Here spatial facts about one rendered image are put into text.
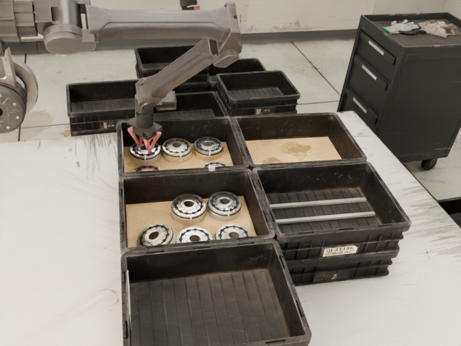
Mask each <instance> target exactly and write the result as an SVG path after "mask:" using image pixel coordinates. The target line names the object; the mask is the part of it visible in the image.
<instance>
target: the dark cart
mask: <svg viewBox="0 0 461 346"><path fill-rule="evenodd" d="M404 19H406V20H407V23H411V22H414V25H418V23H420V22H423V21H424V22H425V21H430V20H435V22H437V21H443V22H445V23H446V24H447V25H450V24H451V23H453V25H455V26H456V27H457V28H456V29H457V30H458V31H459V32H460V34H458V35H452V36H450V35H447V36H446V37H445V38H444V37H441V36H437V35H433V34H428V33H426V34H424V33H421V32H417V33H416V34H415V35H412V34H388V33H387V32H385V31H383V29H382V27H390V26H391V23H392V22H393V21H398V22H399V23H402V22H403V20H404ZM407 23H406V24H407ZM344 111H355V112H356V113H357V115H358V116H359V117H360V118H361V119H362V120H363V121H364V123H365V124H366V125H367V126H368V127H369V128H370V129H371V130H372V131H373V132H374V133H375V134H376V136H377V137H378V138H379V139H380V140H381V141H382V142H383V143H384V144H385V146H386V147H387V148H388V149H389V150H390V151H391V152H392V154H393V155H394V156H395V157H396V158H397V159H398V160H399V161H400V162H401V163H407V162H413V161H422V163H421V167H422V168H423V169H424V170H430V169H432V168H433V167H434V166H435V164H436V162H437V160H438V159H439V158H445V157H448V155H449V153H450V150H451V148H452V146H453V143H454V141H455V140H456V137H457V135H458V133H459V131H460V128H461V19H459V18H457V17H456V16H454V15H452V14H450V13H449V12H428V13H406V14H361V16H360V20H359V25H358V28H357V33H356V37H355V41H354V44H353V49H352V52H351V57H350V60H349V64H348V69H347V72H346V77H345V80H344V85H343V88H342V93H341V96H340V101H339V104H338V109H337V112H344Z"/></svg>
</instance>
